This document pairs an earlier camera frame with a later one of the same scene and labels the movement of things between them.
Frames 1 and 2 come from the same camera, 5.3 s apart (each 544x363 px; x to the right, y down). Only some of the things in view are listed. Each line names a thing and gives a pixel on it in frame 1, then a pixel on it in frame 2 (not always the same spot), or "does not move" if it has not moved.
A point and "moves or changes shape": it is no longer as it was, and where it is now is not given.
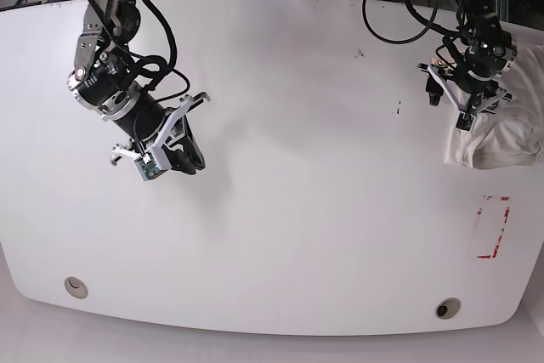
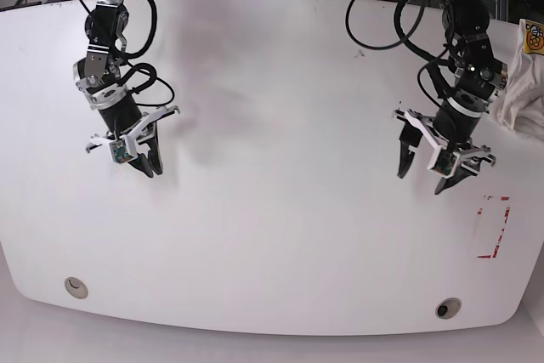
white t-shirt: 512,134 moves or changes shape
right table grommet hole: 448,308 does not move
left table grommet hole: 76,287 does not move
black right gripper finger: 434,91 to 409,136
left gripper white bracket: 167,157 to 123,150
